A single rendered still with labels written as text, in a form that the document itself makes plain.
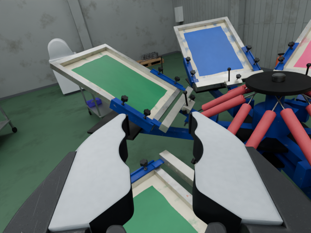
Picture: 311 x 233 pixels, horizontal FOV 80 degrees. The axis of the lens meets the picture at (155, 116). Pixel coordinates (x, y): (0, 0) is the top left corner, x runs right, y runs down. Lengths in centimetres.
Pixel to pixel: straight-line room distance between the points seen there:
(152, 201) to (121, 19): 716
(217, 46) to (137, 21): 606
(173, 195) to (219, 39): 163
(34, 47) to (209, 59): 635
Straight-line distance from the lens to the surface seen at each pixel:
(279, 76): 116
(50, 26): 745
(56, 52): 589
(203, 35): 217
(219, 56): 197
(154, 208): 96
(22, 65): 765
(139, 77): 155
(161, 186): 103
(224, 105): 116
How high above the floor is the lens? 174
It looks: 29 degrees down
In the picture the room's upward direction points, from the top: 11 degrees counter-clockwise
